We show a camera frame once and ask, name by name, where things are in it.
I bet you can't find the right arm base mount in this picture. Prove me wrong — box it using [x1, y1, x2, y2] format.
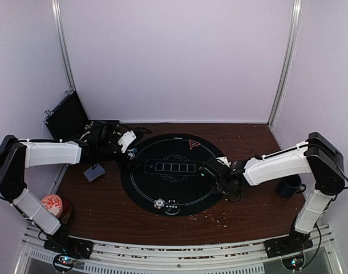
[264, 236, 313, 271]

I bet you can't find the aluminium front rail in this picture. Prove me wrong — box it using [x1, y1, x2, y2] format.
[18, 224, 339, 274]

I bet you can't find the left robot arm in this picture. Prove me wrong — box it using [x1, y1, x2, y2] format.
[0, 120, 152, 253]

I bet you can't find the grey card deck box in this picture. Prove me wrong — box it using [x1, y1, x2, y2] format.
[83, 164, 106, 182]

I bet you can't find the red triangle marker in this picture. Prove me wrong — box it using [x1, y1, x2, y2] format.
[188, 139, 201, 150]

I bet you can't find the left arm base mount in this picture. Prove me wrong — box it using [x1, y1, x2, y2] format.
[43, 237, 94, 273]

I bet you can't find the dark blue mug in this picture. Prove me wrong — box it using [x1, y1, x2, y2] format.
[276, 175, 306, 199]

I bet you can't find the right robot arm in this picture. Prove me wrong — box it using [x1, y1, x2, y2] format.
[199, 132, 348, 252]

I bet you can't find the red patterned tin can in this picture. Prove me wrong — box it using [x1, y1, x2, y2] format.
[41, 194, 73, 224]

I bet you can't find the black poker set case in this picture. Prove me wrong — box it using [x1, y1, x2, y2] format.
[44, 91, 120, 142]

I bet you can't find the round black poker mat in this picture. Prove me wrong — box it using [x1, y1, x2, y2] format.
[121, 134, 224, 217]

